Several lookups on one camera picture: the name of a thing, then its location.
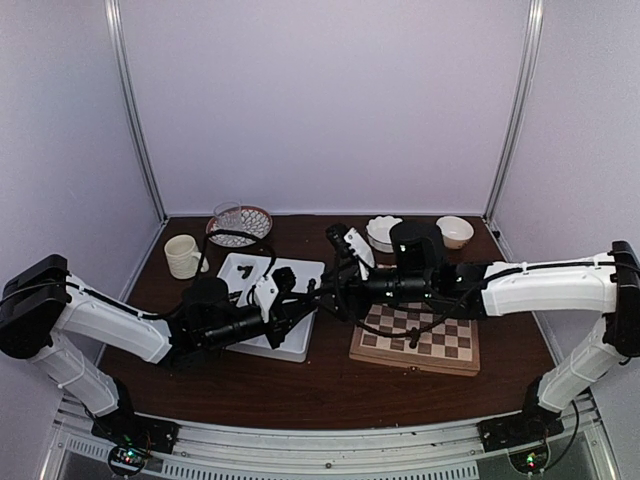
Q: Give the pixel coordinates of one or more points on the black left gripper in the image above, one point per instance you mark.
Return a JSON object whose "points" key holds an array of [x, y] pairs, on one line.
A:
{"points": [[281, 316]]}

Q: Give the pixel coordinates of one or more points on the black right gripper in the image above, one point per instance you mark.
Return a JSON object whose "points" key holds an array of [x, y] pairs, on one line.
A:
{"points": [[344, 289]]}

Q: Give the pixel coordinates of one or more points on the dark chess piece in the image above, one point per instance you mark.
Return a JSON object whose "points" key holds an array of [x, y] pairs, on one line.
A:
{"points": [[414, 338]]}

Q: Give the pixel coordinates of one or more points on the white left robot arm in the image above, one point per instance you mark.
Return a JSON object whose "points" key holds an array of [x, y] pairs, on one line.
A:
{"points": [[251, 297]]}

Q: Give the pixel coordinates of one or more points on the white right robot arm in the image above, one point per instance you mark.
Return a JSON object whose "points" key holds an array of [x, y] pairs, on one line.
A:
{"points": [[607, 283]]}

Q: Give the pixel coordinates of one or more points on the dark chess piece upper tray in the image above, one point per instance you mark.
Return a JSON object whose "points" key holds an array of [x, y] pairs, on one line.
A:
{"points": [[245, 271]]}

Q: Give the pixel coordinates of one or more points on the white scalloped bowl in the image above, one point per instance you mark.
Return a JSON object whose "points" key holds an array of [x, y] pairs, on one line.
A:
{"points": [[378, 232]]}

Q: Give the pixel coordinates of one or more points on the patterned ceramic plate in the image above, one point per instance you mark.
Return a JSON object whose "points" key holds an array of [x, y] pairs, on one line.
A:
{"points": [[256, 222]]}

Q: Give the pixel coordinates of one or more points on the wooden chessboard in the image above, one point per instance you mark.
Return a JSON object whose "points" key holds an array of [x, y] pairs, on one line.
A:
{"points": [[407, 339]]}

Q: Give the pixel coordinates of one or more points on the cream ribbed mug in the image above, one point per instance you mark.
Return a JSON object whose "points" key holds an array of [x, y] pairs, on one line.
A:
{"points": [[184, 258]]}

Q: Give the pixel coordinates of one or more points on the cream round bowl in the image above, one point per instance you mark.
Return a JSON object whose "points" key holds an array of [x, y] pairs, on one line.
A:
{"points": [[456, 232]]}

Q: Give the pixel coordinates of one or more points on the clear drinking glass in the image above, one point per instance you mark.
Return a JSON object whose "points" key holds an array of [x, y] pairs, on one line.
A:
{"points": [[228, 216]]}

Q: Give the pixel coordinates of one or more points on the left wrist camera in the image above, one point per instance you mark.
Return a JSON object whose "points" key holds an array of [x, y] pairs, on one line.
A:
{"points": [[270, 286]]}

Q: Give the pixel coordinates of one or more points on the aluminium front rail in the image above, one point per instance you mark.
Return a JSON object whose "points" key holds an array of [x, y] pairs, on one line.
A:
{"points": [[450, 450]]}

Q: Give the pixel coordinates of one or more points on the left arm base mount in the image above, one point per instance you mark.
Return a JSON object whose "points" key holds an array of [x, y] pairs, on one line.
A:
{"points": [[125, 428]]}

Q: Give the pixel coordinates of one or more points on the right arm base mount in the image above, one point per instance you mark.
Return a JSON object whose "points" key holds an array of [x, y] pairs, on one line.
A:
{"points": [[533, 423]]}

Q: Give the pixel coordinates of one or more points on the right aluminium frame post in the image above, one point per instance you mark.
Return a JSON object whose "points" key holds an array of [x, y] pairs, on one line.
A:
{"points": [[526, 73]]}

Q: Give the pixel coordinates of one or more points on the aluminium frame post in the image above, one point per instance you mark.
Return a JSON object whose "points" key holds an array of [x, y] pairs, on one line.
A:
{"points": [[117, 37], [526, 73]]}

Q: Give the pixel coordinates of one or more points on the left aluminium frame post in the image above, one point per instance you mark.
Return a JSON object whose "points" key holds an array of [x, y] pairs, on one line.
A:
{"points": [[117, 37]]}

